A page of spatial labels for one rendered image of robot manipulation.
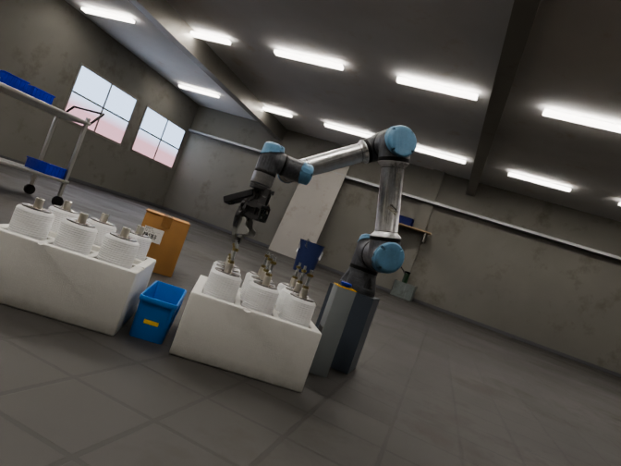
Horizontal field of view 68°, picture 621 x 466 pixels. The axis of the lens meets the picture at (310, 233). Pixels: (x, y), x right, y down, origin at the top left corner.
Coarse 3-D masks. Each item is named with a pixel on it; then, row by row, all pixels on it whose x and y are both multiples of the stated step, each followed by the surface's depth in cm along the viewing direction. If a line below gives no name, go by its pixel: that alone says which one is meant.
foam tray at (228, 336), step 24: (240, 288) 164; (192, 312) 126; (216, 312) 127; (240, 312) 128; (192, 336) 126; (216, 336) 127; (240, 336) 128; (264, 336) 129; (288, 336) 130; (312, 336) 132; (192, 360) 126; (216, 360) 127; (240, 360) 128; (264, 360) 130; (288, 360) 131; (312, 360) 132; (288, 384) 131
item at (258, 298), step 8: (248, 288) 135; (256, 288) 132; (264, 288) 132; (248, 296) 133; (256, 296) 132; (264, 296) 132; (272, 296) 133; (248, 304) 133; (256, 304) 132; (264, 304) 132; (272, 304) 134; (264, 312) 132; (272, 312) 136
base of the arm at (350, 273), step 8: (352, 264) 181; (352, 272) 180; (360, 272) 179; (368, 272) 179; (376, 272) 181; (344, 280) 180; (352, 280) 178; (360, 280) 178; (368, 280) 179; (360, 288) 177; (368, 288) 179; (368, 296) 178
